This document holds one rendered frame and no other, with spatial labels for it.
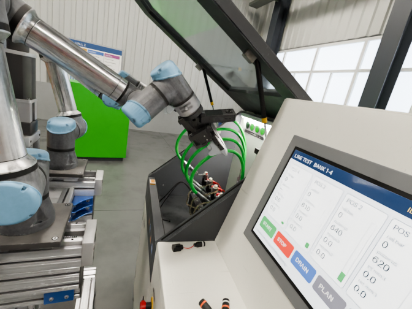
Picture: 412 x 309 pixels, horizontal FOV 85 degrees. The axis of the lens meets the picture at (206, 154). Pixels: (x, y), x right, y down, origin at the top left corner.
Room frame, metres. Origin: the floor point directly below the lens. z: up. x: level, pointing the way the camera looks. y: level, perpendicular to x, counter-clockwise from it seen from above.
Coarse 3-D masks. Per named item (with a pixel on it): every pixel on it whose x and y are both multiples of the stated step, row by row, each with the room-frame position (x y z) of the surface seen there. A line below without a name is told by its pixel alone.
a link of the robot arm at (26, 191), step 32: (0, 0) 0.46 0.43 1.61; (0, 32) 0.45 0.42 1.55; (0, 64) 0.45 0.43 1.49; (0, 96) 0.44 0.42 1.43; (0, 128) 0.44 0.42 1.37; (0, 160) 0.44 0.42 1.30; (32, 160) 0.49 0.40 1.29; (0, 192) 0.41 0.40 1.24; (32, 192) 0.45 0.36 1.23; (0, 224) 0.42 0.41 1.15
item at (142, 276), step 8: (144, 208) 1.31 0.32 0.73; (144, 216) 1.24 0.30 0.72; (144, 224) 1.17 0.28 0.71; (144, 232) 1.12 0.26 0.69; (144, 240) 1.07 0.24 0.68; (144, 248) 1.02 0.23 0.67; (144, 256) 0.98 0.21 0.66; (144, 264) 0.94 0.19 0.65; (136, 272) 1.28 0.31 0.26; (144, 272) 0.90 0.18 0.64; (136, 280) 1.21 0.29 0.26; (144, 280) 0.86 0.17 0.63; (136, 288) 1.15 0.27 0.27; (144, 288) 0.82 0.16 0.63; (136, 296) 1.09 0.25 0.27; (144, 296) 0.79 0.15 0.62; (136, 304) 1.03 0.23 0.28
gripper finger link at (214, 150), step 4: (212, 140) 0.73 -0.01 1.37; (220, 140) 0.74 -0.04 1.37; (212, 144) 0.73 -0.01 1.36; (212, 148) 0.74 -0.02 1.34; (216, 148) 0.74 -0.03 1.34; (224, 148) 0.74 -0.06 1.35; (208, 152) 0.74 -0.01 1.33; (212, 152) 0.75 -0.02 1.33; (216, 152) 0.75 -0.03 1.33; (220, 152) 0.75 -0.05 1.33; (224, 152) 0.75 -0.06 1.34
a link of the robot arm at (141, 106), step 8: (144, 88) 0.62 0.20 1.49; (152, 88) 0.61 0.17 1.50; (128, 96) 0.67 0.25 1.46; (136, 96) 0.61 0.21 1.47; (144, 96) 0.60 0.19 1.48; (152, 96) 0.60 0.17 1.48; (160, 96) 0.61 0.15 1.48; (128, 104) 0.59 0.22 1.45; (136, 104) 0.59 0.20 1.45; (144, 104) 0.59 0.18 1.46; (152, 104) 0.60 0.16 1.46; (160, 104) 0.61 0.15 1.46; (168, 104) 0.64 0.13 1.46; (128, 112) 0.58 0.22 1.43; (136, 112) 0.58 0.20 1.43; (144, 112) 0.59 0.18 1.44; (152, 112) 0.61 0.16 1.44; (136, 120) 0.58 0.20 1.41; (144, 120) 0.60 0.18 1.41
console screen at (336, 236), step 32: (288, 160) 0.64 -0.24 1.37; (320, 160) 0.55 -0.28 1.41; (352, 160) 0.48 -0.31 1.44; (288, 192) 0.58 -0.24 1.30; (320, 192) 0.50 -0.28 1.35; (352, 192) 0.44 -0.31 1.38; (384, 192) 0.39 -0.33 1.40; (256, 224) 0.62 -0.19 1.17; (288, 224) 0.52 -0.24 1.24; (320, 224) 0.46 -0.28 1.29; (352, 224) 0.41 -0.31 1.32; (384, 224) 0.36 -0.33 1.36; (288, 256) 0.48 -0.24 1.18; (320, 256) 0.42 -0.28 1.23; (352, 256) 0.37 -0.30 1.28; (384, 256) 0.34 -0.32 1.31; (288, 288) 0.43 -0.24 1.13; (320, 288) 0.38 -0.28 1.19; (352, 288) 0.34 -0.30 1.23; (384, 288) 0.31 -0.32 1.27
